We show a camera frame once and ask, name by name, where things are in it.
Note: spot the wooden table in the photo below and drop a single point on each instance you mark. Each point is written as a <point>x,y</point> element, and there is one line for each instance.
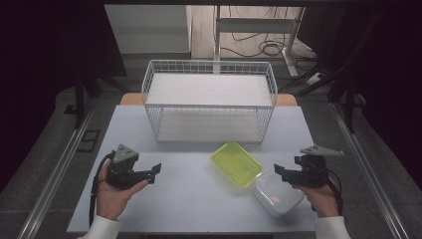
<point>131,99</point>

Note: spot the white cabinet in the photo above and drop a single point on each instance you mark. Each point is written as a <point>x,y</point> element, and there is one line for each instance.
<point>149,30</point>

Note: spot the person's right hand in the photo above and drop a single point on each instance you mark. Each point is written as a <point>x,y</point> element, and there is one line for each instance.
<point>323,200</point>

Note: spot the white plastic lidded container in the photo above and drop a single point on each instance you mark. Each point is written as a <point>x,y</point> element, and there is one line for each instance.
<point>277,197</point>

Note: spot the black metal stand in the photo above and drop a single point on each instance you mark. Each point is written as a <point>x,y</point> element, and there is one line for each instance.
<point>348,99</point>
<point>79,99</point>

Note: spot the white metal desk frame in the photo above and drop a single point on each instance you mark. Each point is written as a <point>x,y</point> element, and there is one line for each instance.
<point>255,25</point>

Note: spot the white power strip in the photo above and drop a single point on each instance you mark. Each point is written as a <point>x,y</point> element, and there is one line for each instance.
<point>313,79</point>

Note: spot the green plastic tray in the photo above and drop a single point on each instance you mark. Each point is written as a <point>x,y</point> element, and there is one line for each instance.
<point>236,164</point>

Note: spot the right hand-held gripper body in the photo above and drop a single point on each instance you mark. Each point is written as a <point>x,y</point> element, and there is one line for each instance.
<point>310,172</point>

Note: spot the metal floor rail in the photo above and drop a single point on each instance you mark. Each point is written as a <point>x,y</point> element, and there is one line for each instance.
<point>368,172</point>
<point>54,186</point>

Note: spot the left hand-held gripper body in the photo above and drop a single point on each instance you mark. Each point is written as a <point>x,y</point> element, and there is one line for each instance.
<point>122,166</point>

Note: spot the black floor plate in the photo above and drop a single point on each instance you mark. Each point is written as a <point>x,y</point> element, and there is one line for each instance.
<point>88,140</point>

